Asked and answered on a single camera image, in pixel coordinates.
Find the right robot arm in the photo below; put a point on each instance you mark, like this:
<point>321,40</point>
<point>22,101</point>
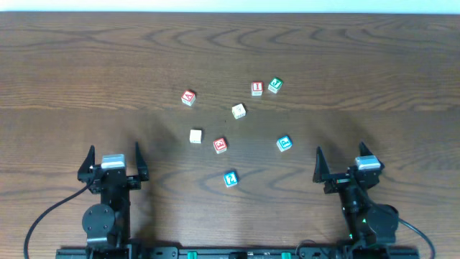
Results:
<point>369,223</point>

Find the red letter I block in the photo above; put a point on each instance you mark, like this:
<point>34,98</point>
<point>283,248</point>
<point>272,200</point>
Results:
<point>257,88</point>

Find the plain cream wooden block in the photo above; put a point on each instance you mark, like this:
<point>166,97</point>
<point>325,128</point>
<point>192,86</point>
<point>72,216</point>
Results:
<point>195,136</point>

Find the red letter A block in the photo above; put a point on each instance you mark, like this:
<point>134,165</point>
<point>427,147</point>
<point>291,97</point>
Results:
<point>188,97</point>

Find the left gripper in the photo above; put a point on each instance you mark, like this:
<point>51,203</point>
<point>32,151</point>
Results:
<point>113,176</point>

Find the blue number 2 block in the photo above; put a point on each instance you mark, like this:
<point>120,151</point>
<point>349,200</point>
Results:
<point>231,179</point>

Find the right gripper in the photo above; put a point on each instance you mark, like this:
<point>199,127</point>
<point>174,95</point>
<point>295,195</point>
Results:
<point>348,180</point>

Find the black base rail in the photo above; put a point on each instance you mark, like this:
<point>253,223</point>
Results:
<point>305,252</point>

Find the yellow picture wooden block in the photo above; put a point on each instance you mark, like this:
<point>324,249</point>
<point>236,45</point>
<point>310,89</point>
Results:
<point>238,111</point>

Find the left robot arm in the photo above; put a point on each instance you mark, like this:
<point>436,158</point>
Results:
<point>107,224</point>

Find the red letter C block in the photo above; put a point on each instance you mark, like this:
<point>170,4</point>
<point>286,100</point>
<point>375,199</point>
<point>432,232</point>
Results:
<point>220,145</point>

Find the blue letter P block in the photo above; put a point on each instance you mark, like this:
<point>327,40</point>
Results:
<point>284,143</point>

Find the green letter J block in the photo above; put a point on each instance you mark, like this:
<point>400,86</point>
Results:
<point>275,85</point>

